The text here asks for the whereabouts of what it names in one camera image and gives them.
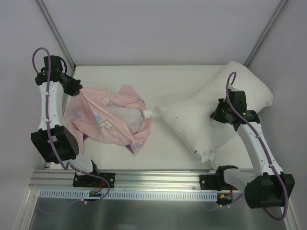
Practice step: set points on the pink Journey pillow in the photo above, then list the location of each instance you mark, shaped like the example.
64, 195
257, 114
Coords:
108, 117

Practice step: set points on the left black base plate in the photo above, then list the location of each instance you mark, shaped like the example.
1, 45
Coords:
85, 181

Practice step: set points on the left aluminium frame post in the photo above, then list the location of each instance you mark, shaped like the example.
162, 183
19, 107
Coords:
54, 30

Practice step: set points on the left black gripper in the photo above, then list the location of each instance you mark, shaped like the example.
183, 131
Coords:
74, 86

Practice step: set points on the white slotted cable duct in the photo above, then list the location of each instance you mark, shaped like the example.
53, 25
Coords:
129, 195

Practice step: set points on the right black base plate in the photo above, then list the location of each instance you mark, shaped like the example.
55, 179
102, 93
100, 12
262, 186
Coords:
214, 182

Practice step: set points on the purple Elsa pillowcase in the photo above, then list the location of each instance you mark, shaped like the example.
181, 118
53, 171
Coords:
128, 147

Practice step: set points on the right aluminium frame post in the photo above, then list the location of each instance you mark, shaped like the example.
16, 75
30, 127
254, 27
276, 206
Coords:
266, 30

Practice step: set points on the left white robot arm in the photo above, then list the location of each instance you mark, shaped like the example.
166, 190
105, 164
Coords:
53, 140

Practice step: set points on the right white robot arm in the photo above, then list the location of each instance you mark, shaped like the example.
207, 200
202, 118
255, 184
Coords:
271, 187

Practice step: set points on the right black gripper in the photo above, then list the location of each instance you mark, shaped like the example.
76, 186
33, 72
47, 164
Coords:
218, 113

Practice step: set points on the white pillow care label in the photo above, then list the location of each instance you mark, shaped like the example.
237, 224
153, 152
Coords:
147, 114

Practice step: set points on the aluminium frame post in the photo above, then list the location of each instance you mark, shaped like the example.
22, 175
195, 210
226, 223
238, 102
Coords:
54, 30
266, 30

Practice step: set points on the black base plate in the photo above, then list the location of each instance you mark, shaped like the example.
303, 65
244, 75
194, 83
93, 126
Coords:
85, 181
214, 182

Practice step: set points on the aluminium mounting rail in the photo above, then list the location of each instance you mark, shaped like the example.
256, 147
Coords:
127, 180

